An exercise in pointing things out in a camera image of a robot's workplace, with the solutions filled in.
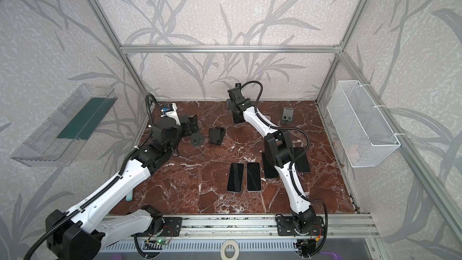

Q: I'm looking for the green-edged phone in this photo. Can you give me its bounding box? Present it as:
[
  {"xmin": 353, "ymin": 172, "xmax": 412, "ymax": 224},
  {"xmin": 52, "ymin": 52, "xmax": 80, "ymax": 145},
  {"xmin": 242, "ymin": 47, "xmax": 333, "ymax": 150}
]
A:
[{"xmin": 227, "ymin": 162, "xmax": 244, "ymax": 193}]

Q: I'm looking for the purple-edged phone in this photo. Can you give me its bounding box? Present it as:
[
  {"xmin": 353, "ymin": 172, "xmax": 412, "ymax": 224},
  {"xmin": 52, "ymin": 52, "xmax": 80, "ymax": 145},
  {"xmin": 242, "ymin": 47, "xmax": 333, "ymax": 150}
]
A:
[{"xmin": 294, "ymin": 147, "xmax": 311, "ymax": 173}]

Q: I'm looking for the black phone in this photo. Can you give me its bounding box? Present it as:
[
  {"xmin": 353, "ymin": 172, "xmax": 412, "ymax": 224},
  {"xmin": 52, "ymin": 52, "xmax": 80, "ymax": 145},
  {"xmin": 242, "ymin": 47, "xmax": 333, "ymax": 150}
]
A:
[{"xmin": 262, "ymin": 153, "xmax": 279, "ymax": 179}]

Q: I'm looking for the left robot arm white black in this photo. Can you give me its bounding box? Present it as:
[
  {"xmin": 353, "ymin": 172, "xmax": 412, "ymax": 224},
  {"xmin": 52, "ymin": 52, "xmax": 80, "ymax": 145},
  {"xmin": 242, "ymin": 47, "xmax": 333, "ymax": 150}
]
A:
[{"xmin": 24, "ymin": 93, "xmax": 199, "ymax": 260}]

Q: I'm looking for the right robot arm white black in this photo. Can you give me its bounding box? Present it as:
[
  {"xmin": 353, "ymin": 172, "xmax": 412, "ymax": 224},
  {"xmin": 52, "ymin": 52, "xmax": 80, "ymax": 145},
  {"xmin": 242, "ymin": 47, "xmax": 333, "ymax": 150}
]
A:
[{"xmin": 227, "ymin": 81, "xmax": 328, "ymax": 237}]

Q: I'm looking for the black phone stand centre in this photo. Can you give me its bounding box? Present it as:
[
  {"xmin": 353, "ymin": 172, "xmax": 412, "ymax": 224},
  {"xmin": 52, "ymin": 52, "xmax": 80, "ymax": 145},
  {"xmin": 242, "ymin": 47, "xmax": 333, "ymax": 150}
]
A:
[{"xmin": 208, "ymin": 127, "xmax": 226, "ymax": 146}]

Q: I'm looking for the grey phone stand rear right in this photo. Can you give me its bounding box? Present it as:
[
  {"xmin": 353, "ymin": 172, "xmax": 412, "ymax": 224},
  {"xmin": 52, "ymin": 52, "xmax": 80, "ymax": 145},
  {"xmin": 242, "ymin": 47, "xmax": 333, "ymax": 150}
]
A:
[{"xmin": 280, "ymin": 107, "xmax": 294, "ymax": 125}]

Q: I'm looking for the white tape roll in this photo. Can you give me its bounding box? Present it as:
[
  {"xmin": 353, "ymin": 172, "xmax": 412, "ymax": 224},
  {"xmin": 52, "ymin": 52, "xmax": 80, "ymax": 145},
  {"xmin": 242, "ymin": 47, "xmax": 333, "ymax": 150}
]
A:
[{"xmin": 220, "ymin": 240, "xmax": 240, "ymax": 260}]

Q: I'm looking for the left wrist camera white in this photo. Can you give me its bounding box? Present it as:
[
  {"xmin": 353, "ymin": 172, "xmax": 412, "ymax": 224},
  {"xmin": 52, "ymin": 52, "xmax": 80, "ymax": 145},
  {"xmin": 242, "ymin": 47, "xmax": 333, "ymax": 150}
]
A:
[{"xmin": 161, "ymin": 103, "xmax": 180, "ymax": 125}]

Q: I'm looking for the white wire mesh basket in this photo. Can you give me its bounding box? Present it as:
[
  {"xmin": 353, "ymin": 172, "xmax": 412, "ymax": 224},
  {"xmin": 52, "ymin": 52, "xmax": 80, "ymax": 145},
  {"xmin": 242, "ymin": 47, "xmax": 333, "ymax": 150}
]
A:
[{"xmin": 327, "ymin": 80, "xmax": 401, "ymax": 168}]

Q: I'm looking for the clear plastic wall bin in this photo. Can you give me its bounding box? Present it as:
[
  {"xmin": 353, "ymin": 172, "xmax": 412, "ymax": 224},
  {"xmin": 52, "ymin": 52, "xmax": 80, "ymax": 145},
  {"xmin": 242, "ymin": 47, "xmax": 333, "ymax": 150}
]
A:
[{"xmin": 11, "ymin": 84, "xmax": 117, "ymax": 167}]

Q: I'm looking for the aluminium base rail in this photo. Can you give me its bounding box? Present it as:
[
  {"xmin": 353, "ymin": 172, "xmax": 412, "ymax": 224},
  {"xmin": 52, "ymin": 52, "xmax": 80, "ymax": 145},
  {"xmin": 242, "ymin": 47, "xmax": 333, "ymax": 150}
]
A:
[{"xmin": 71, "ymin": 212, "xmax": 383, "ymax": 241}]

